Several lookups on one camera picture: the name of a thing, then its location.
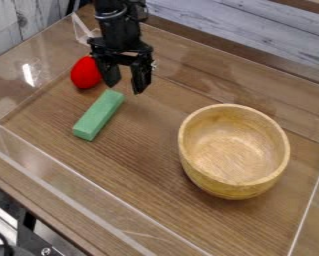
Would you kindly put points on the clear acrylic tray wall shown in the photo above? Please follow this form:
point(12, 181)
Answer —
point(94, 219)

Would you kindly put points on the green rectangular block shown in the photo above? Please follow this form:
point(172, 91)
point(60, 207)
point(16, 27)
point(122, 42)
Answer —
point(98, 115)

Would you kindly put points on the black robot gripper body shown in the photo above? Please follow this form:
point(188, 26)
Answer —
point(120, 44)

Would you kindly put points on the light wooden bowl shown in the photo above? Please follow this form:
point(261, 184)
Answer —
point(234, 150)

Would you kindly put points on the red plush strawberry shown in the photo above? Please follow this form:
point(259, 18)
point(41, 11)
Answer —
point(84, 73)

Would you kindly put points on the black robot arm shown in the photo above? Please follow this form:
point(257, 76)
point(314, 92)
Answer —
point(120, 4)

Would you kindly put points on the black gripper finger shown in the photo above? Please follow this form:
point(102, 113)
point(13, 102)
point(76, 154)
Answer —
point(142, 75)
point(110, 71)

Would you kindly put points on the clear acrylic corner bracket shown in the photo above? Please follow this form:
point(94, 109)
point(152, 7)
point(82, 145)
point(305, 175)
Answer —
point(83, 33)

